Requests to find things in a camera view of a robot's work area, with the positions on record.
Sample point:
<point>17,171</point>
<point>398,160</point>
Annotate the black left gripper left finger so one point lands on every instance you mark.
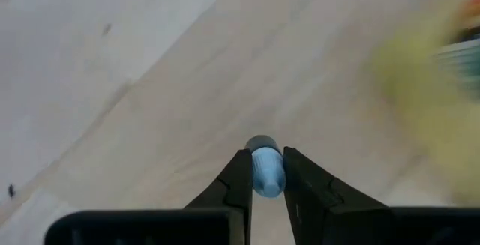
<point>234,185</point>

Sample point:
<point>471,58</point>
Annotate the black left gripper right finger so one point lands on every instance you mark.
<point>322,207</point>

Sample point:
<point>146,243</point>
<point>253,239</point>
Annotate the large blue-capped coloring bottle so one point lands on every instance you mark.
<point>268,174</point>

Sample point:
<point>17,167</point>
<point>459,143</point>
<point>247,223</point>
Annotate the yellow translucent plastic bin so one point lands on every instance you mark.
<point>431,125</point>

